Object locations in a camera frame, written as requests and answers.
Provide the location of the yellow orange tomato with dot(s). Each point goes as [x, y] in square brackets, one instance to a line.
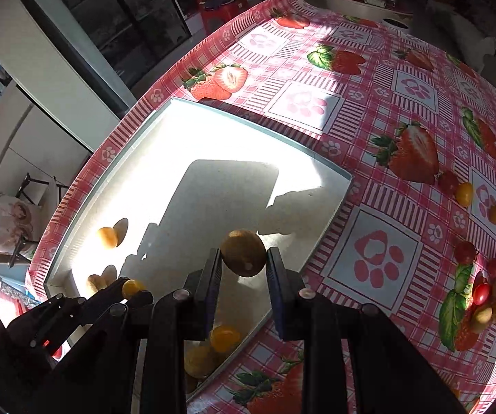
[200, 361]

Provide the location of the yellow cherry tomato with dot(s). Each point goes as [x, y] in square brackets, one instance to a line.
[131, 287]

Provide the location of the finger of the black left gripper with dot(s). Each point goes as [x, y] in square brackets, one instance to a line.
[141, 299]
[53, 321]

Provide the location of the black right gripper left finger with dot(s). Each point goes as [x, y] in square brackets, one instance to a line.
[185, 314]

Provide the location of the yellow tomato far row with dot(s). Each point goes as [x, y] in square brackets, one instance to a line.
[464, 194]

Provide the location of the orange cherry tomato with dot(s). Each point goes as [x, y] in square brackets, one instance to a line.
[224, 339]

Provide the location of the red plastic stool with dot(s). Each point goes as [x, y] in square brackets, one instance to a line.
[215, 13]

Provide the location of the tan round fruit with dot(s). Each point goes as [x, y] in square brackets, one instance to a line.
[108, 237]

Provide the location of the tan fruit at tray edge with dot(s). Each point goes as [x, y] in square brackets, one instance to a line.
[95, 283]

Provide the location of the red tomato far row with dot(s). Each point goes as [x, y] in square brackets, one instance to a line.
[447, 182]

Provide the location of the dark red tomato far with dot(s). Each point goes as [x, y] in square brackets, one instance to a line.
[465, 253]

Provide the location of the green kiwi-like fruit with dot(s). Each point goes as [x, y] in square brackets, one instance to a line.
[244, 253]

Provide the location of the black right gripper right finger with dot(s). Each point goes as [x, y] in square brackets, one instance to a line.
[301, 314]

